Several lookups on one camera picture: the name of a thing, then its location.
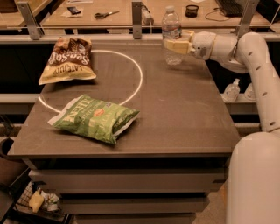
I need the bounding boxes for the black handled scissors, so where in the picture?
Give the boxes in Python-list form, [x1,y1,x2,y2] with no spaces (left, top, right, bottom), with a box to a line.
[94,10,120,19]

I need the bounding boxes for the grey middle metal bracket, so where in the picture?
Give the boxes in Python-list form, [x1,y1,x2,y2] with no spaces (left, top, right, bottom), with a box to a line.
[131,0,142,39]

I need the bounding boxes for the grey metal bracket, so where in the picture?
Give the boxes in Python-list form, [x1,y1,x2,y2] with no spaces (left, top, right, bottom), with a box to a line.
[17,1,43,40]
[234,0,260,39]
[131,0,142,39]

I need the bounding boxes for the grey right metal bracket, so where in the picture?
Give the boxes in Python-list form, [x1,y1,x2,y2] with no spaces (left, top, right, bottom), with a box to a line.
[234,0,260,39]

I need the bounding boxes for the brown sea salt chip bag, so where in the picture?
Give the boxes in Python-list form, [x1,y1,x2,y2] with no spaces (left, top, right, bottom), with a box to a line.
[38,37,96,85]

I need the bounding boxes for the grey left metal bracket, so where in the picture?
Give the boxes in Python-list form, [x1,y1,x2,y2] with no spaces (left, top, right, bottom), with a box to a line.
[17,1,43,40]

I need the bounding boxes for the green jalapeno chip bag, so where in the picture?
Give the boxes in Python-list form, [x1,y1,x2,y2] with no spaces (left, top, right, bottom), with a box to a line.
[48,94,139,144]

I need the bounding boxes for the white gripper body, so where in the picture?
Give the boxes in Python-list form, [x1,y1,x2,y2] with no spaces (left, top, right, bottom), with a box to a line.
[191,31,216,60]

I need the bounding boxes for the white power strip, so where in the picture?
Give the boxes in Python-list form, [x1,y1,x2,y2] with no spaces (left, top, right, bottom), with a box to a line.
[142,4,154,25]

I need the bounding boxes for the black keyboard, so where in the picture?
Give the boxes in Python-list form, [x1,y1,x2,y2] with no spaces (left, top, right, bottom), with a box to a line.
[215,0,243,18]

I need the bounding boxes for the clear plastic water bottle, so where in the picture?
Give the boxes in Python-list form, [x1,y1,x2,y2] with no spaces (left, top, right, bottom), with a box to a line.
[162,5,182,66]

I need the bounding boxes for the white tape circle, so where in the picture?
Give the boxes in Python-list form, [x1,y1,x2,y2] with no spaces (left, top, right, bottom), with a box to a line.
[38,50,144,113]

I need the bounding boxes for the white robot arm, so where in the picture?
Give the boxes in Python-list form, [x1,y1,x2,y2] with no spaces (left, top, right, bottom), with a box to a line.
[164,31,280,224]

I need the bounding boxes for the black wire basket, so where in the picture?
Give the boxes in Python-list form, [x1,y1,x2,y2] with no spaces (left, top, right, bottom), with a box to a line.
[14,181,68,224]

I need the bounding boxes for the black phone on paper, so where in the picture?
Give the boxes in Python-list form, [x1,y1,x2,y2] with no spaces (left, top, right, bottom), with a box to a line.
[61,6,82,18]

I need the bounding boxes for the yellow item in basket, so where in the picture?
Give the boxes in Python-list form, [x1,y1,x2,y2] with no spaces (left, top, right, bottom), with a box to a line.
[29,191,44,213]

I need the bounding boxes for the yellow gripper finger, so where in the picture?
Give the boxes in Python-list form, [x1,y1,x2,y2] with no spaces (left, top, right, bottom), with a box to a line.
[164,39,195,54]
[181,30,195,41]

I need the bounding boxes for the black mesh pen cup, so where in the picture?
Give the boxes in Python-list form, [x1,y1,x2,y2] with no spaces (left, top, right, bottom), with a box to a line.
[185,4,200,18]

